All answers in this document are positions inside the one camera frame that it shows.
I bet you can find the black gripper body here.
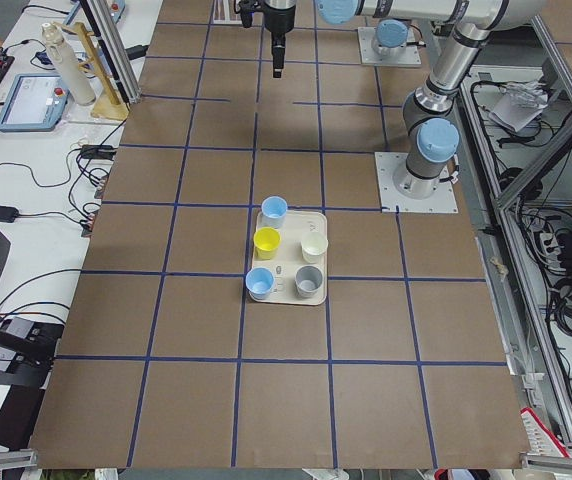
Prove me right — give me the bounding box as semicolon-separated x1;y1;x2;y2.
234;0;297;34

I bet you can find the light blue cup near centre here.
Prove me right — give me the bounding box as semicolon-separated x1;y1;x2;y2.
261;196;288;229

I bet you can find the yellow plastic cup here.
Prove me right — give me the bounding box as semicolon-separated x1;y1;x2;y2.
253;227;281;260

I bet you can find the cream white plastic cup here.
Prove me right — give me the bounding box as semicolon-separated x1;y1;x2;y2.
300;231;329;264

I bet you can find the grey plastic cup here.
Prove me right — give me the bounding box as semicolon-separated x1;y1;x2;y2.
295;265;324;298

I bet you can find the light blue cup far end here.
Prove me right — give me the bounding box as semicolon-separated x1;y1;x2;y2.
245;267;275;301

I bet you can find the wooden mug tree stand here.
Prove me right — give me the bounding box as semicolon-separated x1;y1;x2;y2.
61;22;129;121

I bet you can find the beige water bottle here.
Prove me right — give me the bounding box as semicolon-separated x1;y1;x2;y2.
41;22;96;105

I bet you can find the blue teach pendant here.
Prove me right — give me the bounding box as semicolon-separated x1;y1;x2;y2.
0;74;69;132

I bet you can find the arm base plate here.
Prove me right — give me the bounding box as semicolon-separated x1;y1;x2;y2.
358;27;421;68
374;152;458;214

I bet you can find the aluminium frame post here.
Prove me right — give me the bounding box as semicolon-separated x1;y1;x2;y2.
80;0;141;104

